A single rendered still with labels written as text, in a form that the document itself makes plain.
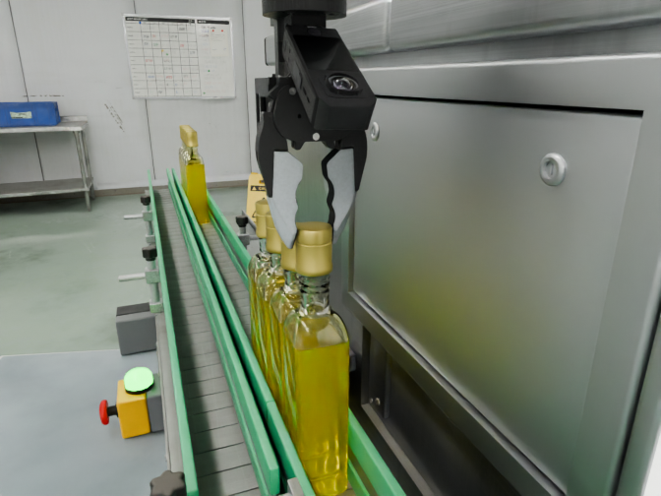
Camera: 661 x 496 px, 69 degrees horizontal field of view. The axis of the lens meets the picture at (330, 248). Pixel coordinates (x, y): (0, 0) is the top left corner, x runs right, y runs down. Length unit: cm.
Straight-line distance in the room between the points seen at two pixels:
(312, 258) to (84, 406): 67
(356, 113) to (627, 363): 23
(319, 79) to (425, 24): 19
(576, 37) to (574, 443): 28
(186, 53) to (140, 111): 87
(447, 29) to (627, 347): 30
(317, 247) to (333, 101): 15
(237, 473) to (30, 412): 52
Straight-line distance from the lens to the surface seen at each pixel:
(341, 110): 34
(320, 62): 38
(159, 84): 629
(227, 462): 64
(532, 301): 40
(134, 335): 112
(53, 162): 644
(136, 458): 88
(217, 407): 72
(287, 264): 51
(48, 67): 636
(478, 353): 47
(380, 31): 60
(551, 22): 39
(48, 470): 91
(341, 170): 44
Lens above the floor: 131
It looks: 19 degrees down
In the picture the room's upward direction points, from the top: straight up
